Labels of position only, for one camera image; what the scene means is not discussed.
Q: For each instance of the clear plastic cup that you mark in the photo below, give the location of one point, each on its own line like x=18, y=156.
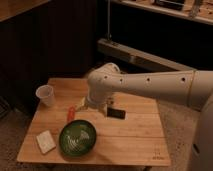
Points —
x=46, y=95

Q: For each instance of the green bowl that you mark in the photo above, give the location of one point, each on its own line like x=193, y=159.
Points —
x=77, y=138

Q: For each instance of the white sponge block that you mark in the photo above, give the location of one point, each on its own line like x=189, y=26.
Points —
x=45, y=141

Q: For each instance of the wooden table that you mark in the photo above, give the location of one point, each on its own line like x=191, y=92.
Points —
x=138, y=139

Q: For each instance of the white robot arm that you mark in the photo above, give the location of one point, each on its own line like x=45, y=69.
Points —
x=193, y=88

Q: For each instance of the wooden shelf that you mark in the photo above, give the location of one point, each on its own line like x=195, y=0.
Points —
x=194, y=10

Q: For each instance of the grey metal beam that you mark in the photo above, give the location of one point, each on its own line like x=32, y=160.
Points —
x=138, y=58

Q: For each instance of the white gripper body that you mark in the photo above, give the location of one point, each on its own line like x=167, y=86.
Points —
x=83, y=104

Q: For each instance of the black phone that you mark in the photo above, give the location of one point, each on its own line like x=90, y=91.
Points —
x=116, y=113

